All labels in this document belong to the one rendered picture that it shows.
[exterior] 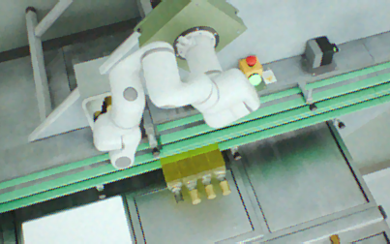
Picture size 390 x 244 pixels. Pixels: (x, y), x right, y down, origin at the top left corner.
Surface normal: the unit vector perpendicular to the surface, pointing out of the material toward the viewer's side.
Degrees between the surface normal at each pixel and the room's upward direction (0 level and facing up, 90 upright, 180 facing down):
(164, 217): 90
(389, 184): 90
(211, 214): 90
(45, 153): 90
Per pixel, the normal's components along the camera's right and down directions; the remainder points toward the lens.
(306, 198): -0.06, -0.54
